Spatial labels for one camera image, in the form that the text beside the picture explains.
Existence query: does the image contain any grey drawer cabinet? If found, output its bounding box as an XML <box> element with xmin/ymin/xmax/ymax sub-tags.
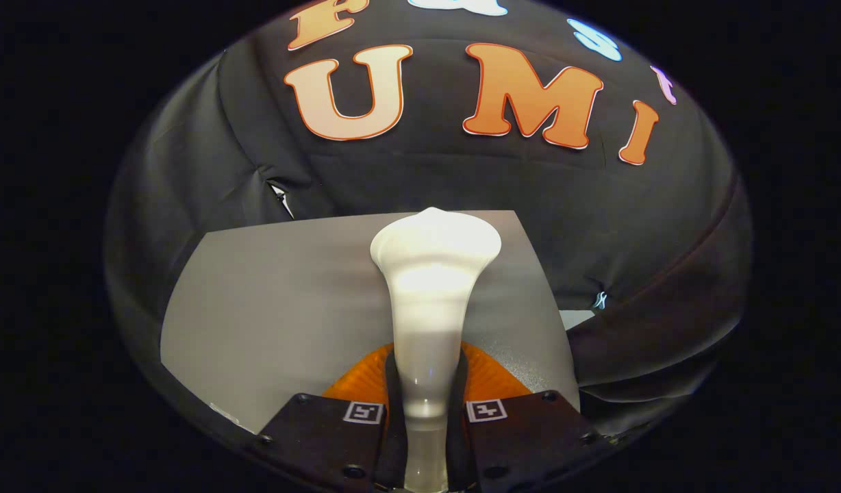
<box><xmin>160</xmin><ymin>210</ymin><xmax>580</xmax><ymax>435</ymax></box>

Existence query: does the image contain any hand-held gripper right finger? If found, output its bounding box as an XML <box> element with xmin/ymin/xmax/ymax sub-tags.
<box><xmin>448</xmin><ymin>341</ymin><xmax>603</xmax><ymax>493</ymax></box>

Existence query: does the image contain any white garment steamer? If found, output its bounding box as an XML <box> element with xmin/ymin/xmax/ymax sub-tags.
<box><xmin>370</xmin><ymin>207</ymin><xmax>502</xmax><ymax>492</ymax></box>

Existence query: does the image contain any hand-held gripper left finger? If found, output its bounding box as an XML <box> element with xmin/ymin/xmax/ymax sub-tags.
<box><xmin>256</xmin><ymin>342</ymin><xmax>407</xmax><ymax>493</ymax></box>

